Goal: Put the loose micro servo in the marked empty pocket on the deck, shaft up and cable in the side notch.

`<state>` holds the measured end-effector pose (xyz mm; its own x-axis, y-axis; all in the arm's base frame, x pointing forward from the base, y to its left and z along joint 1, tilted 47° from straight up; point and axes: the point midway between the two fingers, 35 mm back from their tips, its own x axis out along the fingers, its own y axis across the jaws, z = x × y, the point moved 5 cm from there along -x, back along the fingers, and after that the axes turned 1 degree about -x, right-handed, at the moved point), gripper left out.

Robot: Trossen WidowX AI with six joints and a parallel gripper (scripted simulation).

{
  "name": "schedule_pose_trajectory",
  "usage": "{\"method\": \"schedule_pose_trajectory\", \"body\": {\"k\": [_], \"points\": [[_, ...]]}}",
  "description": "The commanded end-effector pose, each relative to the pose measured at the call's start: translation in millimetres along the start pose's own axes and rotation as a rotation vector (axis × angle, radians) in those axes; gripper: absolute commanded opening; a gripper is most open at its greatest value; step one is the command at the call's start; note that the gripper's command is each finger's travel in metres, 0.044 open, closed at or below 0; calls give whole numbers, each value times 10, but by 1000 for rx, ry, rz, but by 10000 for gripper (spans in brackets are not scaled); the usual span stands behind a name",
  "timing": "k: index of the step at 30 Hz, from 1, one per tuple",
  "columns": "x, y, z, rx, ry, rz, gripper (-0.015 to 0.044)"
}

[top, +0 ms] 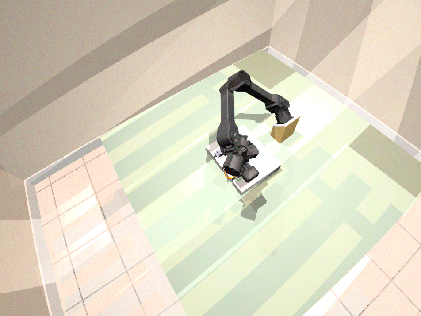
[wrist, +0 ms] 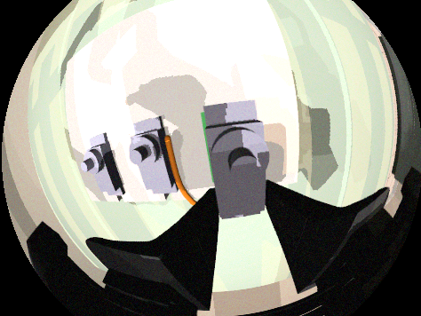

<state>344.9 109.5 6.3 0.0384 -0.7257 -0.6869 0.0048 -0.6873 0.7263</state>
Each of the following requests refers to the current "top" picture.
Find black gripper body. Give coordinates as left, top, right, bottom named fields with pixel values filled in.
left=241, top=152, right=259, bottom=183

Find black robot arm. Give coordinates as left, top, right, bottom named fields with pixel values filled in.
left=216, top=70, right=294, bottom=176

